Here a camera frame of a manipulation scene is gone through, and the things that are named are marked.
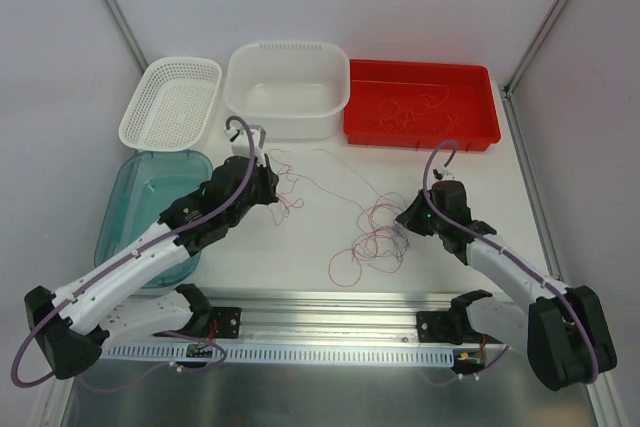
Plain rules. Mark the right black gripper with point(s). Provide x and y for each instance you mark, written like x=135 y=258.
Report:
x=412 y=220

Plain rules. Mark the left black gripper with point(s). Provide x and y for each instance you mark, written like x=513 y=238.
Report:
x=267 y=182

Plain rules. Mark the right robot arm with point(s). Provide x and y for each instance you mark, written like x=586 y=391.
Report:
x=561 y=330

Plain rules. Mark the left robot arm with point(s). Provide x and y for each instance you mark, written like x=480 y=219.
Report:
x=73 y=325

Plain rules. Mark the white plastic tub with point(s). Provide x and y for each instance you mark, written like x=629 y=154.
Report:
x=295 y=90

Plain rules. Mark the red plastic tray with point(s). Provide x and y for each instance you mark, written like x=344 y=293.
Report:
x=418 y=105

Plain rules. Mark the teal translucent plastic bin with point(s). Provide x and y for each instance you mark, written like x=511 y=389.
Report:
x=146 y=185

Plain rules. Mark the white perforated plastic basket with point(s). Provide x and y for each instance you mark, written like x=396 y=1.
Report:
x=171 y=105

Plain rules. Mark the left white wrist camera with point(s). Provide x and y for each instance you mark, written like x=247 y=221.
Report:
x=248 y=143

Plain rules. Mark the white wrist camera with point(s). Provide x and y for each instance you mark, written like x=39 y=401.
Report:
x=248 y=143
x=442 y=173

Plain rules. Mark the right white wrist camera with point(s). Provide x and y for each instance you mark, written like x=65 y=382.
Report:
x=442 y=173

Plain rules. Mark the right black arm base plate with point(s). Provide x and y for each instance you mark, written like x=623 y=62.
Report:
x=437 y=326

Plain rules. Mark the aluminium mounting rail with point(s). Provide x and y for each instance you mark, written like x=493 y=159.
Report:
x=328 y=318

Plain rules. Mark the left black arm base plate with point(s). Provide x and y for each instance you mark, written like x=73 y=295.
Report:
x=225 y=323

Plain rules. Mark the white slotted cable duct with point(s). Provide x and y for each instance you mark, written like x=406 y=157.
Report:
x=283 y=354

